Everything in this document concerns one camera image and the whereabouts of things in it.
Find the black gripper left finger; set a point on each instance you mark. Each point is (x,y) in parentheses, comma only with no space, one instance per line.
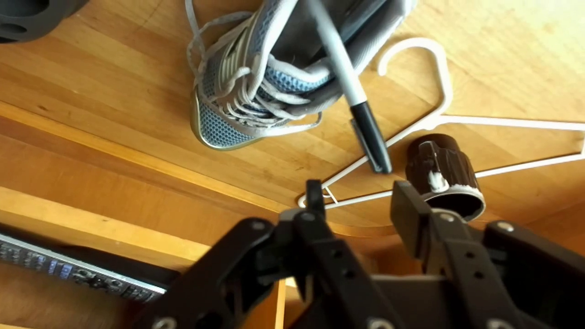
(244,274)

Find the grey blue running sneaker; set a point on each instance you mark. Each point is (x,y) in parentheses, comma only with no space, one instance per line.
(244,97)

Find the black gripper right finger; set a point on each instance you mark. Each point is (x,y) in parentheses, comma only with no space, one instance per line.
(518,279)

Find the white plastic clothes hanger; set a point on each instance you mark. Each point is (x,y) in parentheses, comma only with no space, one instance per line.
(445,118)

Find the dark brown glazed mug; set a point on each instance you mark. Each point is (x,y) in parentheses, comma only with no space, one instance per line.
(448,175)

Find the grey marker with black cap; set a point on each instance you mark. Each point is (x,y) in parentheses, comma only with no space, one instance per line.
(350,84)

